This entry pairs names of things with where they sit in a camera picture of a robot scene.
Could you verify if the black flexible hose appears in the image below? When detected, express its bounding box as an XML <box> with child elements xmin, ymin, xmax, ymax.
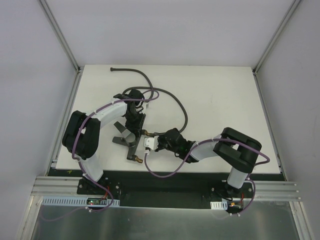
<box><xmin>109</xmin><ymin>66</ymin><xmax>189</xmax><ymax>133</ymax></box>

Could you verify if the dark grey faucet valve fitting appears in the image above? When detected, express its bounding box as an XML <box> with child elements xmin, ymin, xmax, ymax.
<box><xmin>112</xmin><ymin>120</ymin><xmax>145</xmax><ymax>164</ymax></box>

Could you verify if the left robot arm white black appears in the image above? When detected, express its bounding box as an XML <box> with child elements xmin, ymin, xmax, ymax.
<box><xmin>62</xmin><ymin>89</ymin><xmax>146</xmax><ymax>195</ymax></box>

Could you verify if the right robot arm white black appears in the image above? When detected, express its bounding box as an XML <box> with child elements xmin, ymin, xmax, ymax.
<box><xmin>144</xmin><ymin>127</ymin><xmax>269</xmax><ymax>199</ymax></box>

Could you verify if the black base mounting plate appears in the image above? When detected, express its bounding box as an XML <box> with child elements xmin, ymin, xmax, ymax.
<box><xmin>76</xmin><ymin>170</ymin><xmax>254</xmax><ymax>209</ymax></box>

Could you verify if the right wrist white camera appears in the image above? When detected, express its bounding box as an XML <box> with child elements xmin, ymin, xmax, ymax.
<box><xmin>143</xmin><ymin>136</ymin><xmax>159</xmax><ymax>151</ymax></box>

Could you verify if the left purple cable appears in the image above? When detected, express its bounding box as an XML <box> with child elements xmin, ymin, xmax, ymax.
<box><xmin>39</xmin><ymin>88</ymin><xmax>160</xmax><ymax>222</ymax></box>

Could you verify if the purple cable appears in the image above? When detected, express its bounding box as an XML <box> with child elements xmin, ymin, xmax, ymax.
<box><xmin>144</xmin><ymin>138</ymin><xmax>271</xmax><ymax>217</ymax></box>
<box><xmin>39</xmin><ymin>88</ymin><xmax>160</xmax><ymax>222</ymax></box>

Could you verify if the right white cable duct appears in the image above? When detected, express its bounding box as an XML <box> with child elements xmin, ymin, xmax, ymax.
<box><xmin>210</xmin><ymin>201</ymin><xmax>228</xmax><ymax>211</ymax></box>

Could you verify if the white cable duct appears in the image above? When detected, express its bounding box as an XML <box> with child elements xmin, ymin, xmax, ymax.
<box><xmin>42</xmin><ymin>196</ymin><xmax>120</xmax><ymax>208</ymax></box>
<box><xmin>210</xmin><ymin>201</ymin><xmax>228</xmax><ymax>211</ymax></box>

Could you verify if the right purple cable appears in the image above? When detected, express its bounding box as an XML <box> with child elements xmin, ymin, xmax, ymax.
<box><xmin>144</xmin><ymin>138</ymin><xmax>271</xmax><ymax>217</ymax></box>

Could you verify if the front aluminium rail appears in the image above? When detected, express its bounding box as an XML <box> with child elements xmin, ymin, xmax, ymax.
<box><xmin>31</xmin><ymin>176</ymin><xmax>302</xmax><ymax>202</ymax></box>

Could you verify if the left white cable duct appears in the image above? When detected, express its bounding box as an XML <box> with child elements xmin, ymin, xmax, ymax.
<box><xmin>42</xmin><ymin>196</ymin><xmax>120</xmax><ymax>208</ymax></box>

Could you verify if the left aluminium frame post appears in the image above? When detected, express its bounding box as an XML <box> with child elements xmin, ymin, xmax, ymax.
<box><xmin>38</xmin><ymin>0</ymin><xmax>83</xmax><ymax>73</ymax></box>

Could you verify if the aluminium frame post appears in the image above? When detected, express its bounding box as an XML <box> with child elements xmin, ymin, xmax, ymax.
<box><xmin>38</xmin><ymin>0</ymin><xmax>83</xmax><ymax>73</ymax></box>
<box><xmin>252</xmin><ymin>0</ymin><xmax>303</xmax><ymax>75</ymax></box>

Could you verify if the right aluminium frame post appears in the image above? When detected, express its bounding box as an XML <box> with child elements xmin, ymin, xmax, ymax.
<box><xmin>252</xmin><ymin>0</ymin><xmax>303</xmax><ymax>75</ymax></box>

